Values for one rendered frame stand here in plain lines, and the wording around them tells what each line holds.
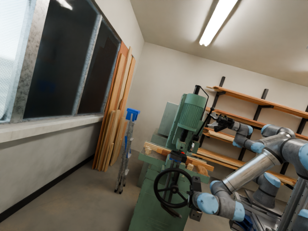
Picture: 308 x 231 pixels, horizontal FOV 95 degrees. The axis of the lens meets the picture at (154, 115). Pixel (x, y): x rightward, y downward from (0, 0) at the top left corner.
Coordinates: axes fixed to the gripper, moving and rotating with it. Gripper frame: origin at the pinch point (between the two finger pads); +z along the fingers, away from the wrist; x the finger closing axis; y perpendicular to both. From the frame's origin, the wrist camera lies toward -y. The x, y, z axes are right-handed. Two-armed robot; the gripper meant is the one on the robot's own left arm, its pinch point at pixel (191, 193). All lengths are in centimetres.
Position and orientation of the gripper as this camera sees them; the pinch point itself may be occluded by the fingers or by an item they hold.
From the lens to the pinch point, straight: 106.6
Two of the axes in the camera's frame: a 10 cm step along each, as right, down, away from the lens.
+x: 9.7, 2.2, -1.2
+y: -2.5, 8.7, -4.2
